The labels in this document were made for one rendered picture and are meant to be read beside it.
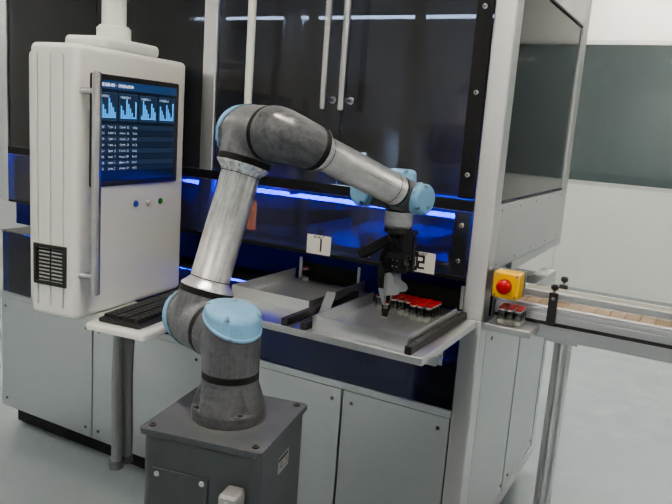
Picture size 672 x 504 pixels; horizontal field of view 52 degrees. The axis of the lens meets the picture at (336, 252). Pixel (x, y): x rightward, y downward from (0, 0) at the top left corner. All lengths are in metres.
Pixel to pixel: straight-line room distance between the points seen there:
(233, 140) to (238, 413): 0.56
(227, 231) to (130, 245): 0.76
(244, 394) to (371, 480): 0.95
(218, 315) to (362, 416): 0.95
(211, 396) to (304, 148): 0.52
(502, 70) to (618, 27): 4.68
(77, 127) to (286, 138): 0.76
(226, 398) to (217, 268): 0.27
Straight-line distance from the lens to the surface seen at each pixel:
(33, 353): 3.17
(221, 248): 1.48
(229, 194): 1.48
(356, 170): 1.50
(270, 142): 1.40
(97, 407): 2.95
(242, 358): 1.38
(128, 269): 2.21
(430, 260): 1.99
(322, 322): 1.74
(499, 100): 1.91
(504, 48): 1.93
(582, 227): 6.56
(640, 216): 6.49
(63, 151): 2.02
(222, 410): 1.40
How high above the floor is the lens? 1.39
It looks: 10 degrees down
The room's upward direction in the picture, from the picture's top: 4 degrees clockwise
